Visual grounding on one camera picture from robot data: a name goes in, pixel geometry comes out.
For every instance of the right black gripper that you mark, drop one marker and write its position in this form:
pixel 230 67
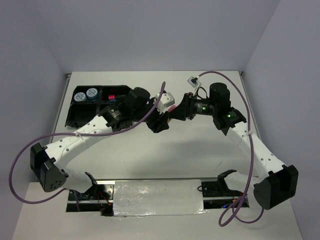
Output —
pixel 185 109

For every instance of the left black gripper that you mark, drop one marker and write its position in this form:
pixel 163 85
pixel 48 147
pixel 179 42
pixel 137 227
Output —
pixel 157 126

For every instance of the pink highlighter marker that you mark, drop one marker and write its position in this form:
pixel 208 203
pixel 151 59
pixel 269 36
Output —
pixel 111 97

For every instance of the blue patterned round tin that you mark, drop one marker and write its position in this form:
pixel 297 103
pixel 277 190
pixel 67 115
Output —
pixel 80 97

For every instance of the pink capped small bottle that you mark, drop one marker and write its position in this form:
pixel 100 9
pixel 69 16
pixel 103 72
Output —
pixel 172 108

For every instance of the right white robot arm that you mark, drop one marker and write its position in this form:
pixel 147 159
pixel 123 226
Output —
pixel 275 182

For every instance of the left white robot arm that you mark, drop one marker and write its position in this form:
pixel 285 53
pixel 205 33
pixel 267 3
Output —
pixel 50 163

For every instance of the black compartment organizer tray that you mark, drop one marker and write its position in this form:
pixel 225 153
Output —
pixel 80 113

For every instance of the silver foil covered panel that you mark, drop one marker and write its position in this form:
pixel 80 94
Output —
pixel 157 198

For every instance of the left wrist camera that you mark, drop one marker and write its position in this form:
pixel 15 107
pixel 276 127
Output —
pixel 166 101

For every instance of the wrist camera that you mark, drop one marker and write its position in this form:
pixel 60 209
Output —
pixel 194 82
pixel 166 101

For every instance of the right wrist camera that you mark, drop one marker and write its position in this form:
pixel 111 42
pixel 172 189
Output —
pixel 194 82

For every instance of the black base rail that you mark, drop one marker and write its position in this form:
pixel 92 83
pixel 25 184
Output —
pixel 214 195

